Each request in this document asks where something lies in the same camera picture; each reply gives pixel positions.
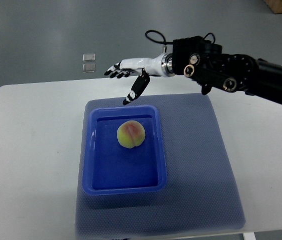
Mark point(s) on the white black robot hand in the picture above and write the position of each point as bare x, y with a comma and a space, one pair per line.
145, 67

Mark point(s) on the green red peach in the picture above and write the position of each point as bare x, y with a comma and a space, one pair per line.
131, 134

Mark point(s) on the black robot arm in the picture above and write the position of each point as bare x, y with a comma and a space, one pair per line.
202, 60

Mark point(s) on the upper metal floor plate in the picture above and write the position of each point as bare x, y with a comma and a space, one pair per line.
88, 57

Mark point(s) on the metal floor plate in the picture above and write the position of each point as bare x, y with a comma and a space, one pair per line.
88, 57
89, 67

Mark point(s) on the lower metal floor plate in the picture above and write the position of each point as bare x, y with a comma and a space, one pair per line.
89, 67

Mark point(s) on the blue plastic tray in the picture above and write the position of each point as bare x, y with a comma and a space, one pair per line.
111, 169

